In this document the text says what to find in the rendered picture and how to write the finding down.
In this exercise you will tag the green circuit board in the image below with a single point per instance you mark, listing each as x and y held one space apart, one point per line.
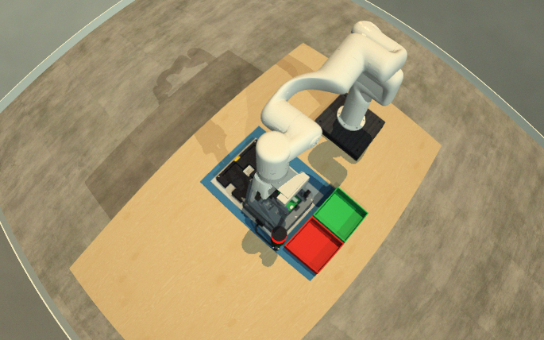
293 202

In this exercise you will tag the red bin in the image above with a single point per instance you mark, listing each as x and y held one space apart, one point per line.
314 245

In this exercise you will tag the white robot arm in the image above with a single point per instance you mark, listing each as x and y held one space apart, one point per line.
380 61

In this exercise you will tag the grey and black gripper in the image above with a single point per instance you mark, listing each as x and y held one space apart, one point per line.
264 189

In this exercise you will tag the green bin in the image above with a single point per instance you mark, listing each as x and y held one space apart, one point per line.
340 214

